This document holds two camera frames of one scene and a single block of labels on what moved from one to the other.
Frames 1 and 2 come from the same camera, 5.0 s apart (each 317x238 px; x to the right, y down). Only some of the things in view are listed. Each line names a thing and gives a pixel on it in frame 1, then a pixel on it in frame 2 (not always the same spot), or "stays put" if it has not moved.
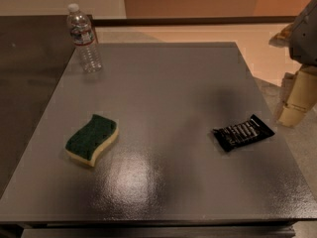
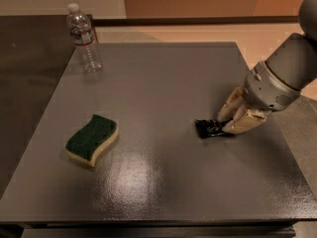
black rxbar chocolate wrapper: (232, 136) to (206, 128)
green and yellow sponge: (83, 144) stays put
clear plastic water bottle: (81, 31) stays put
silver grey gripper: (305, 39) to (267, 89)
